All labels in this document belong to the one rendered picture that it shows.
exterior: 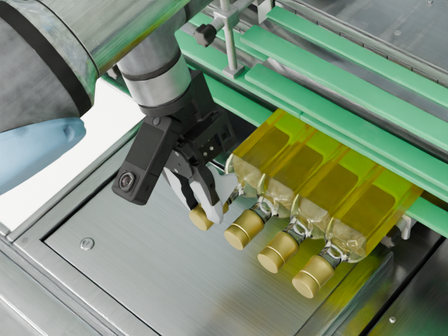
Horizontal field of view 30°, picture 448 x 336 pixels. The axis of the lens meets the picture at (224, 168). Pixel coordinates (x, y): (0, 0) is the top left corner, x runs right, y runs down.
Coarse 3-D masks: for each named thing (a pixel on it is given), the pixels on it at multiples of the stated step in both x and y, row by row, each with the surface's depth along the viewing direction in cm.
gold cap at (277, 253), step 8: (280, 232) 108; (272, 240) 108; (280, 240) 107; (288, 240) 107; (264, 248) 107; (272, 248) 106; (280, 248) 106; (288, 248) 107; (296, 248) 107; (264, 256) 106; (272, 256) 106; (280, 256) 106; (288, 256) 107; (264, 264) 108; (272, 264) 106; (280, 264) 106; (272, 272) 108
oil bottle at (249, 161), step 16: (272, 128) 118; (288, 128) 117; (304, 128) 117; (240, 144) 117; (256, 144) 116; (272, 144) 116; (288, 144) 116; (240, 160) 115; (256, 160) 114; (272, 160) 114; (240, 176) 114; (256, 176) 113
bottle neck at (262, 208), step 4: (260, 200) 112; (264, 200) 112; (256, 204) 112; (260, 204) 111; (264, 204) 111; (268, 204) 111; (252, 208) 111; (256, 208) 111; (260, 208) 111; (264, 208) 111; (268, 208) 111; (272, 208) 111; (256, 212) 110; (260, 212) 111; (264, 212) 111; (268, 212) 111; (272, 212) 112; (260, 216) 110; (264, 216) 111; (268, 216) 111; (272, 216) 113; (264, 220) 111; (264, 224) 111
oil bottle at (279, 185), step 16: (304, 144) 115; (320, 144) 115; (336, 144) 115; (288, 160) 114; (304, 160) 113; (320, 160) 113; (272, 176) 112; (288, 176) 112; (304, 176) 112; (256, 192) 113; (272, 192) 111; (288, 192) 110; (288, 208) 112
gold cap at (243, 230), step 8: (240, 216) 111; (248, 216) 110; (256, 216) 110; (232, 224) 110; (240, 224) 109; (248, 224) 109; (256, 224) 110; (224, 232) 110; (232, 232) 109; (240, 232) 109; (248, 232) 109; (256, 232) 110; (232, 240) 110; (240, 240) 108; (248, 240) 109; (240, 248) 110
